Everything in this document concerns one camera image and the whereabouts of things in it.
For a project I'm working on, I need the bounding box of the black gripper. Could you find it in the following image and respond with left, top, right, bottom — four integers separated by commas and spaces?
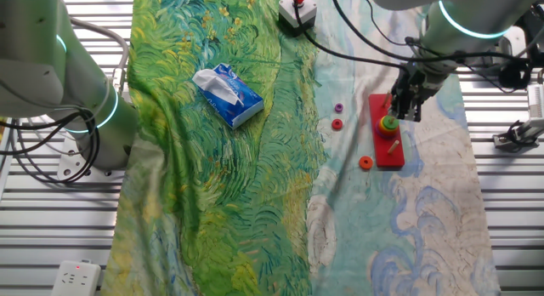
390, 64, 445, 122

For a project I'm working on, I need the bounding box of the green Hanoi ring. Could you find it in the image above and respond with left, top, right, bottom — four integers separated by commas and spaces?
380, 115, 401, 132

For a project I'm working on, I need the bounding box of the red Hanoi base board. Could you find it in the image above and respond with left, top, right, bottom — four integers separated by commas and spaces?
368, 93, 405, 168

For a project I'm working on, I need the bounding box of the grey box with red button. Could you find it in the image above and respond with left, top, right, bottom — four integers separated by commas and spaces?
278, 0, 319, 32

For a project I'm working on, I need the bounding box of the blue tissue pack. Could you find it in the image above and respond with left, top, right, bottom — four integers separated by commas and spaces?
191, 62, 264, 130

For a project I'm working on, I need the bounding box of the landscape painting print cloth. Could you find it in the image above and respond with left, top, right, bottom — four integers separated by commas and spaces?
99, 0, 502, 296

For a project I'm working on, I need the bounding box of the white power strip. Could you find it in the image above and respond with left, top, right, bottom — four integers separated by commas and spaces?
50, 259, 102, 296

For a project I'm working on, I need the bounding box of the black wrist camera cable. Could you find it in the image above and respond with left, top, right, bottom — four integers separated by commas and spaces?
329, 0, 533, 91

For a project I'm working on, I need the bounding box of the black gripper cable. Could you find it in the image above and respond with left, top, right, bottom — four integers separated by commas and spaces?
292, 0, 405, 70

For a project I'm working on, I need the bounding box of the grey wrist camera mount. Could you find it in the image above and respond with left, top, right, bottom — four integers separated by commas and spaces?
497, 26, 528, 57

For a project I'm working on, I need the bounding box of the grey robot hose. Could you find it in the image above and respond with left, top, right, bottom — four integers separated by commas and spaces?
67, 17, 131, 97

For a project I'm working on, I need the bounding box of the black base cable bundle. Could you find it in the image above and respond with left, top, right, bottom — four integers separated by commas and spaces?
0, 108, 102, 185

